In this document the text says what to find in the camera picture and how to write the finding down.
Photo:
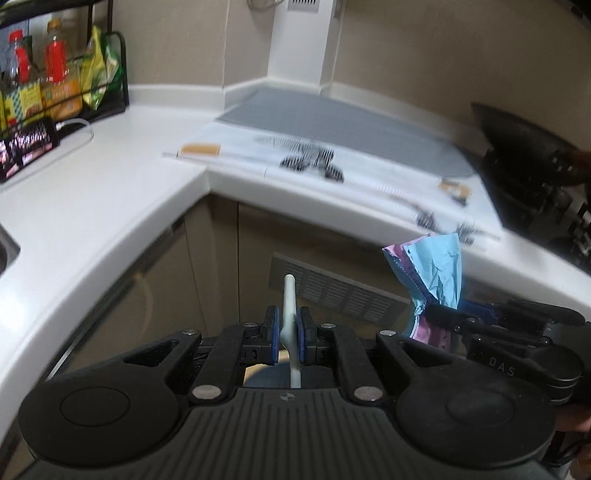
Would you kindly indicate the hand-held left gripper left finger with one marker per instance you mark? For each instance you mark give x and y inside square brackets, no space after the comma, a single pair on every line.
[276,337]

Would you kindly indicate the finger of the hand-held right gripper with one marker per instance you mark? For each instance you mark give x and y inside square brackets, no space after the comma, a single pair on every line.
[535,314]
[461,321]

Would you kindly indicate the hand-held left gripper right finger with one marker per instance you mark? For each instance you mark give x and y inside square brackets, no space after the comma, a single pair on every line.
[302,337]

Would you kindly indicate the mint white plastic stick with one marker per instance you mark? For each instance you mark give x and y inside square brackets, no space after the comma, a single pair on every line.
[290,300]

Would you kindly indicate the blue pink wrapper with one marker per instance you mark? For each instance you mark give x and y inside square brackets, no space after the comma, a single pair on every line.
[438,267]

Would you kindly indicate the silver cabinet vent grille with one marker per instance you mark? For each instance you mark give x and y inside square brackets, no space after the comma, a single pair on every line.
[341,290]

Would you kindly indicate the beige cabinet door with vent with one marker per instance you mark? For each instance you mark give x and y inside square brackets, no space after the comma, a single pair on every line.
[258,230]

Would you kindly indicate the plain beige cabinet door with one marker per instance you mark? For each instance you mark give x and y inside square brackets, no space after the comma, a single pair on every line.
[152,295]

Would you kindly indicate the black wok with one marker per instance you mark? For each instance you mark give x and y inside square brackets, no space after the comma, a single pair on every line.
[517,134]

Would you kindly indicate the grey white printed cloth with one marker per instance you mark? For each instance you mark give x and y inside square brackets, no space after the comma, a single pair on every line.
[360,134]

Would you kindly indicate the black smartphone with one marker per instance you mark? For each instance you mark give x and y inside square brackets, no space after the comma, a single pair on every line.
[30,145]

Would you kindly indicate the green snack bag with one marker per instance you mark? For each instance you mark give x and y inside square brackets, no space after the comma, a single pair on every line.
[115,60]

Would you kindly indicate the yellow snack bag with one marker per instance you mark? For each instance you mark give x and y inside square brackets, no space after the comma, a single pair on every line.
[94,69]

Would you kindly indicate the oil bottle with red label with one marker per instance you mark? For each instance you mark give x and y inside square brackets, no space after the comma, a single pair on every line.
[57,69]

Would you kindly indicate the red cap sauce bottle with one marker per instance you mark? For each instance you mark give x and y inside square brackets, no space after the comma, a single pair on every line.
[23,69]

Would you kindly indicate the grey wall vent plate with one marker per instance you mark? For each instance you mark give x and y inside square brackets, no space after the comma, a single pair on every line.
[303,3]

